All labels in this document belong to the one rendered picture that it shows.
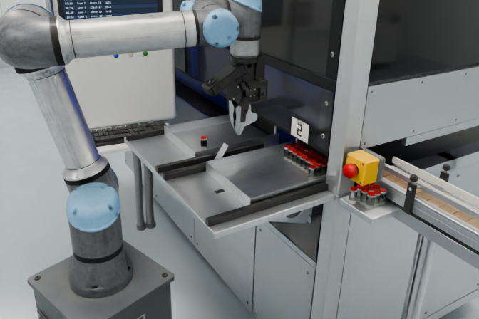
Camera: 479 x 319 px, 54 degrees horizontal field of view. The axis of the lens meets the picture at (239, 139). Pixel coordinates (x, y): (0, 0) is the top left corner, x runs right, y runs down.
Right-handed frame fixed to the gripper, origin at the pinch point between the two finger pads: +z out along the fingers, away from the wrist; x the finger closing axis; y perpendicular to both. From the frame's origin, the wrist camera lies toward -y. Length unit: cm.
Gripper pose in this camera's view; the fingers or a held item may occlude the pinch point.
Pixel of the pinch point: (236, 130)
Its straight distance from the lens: 124.7
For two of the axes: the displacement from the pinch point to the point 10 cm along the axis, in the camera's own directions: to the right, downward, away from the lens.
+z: -0.2, 9.2, 4.0
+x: -5.2, -3.5, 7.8
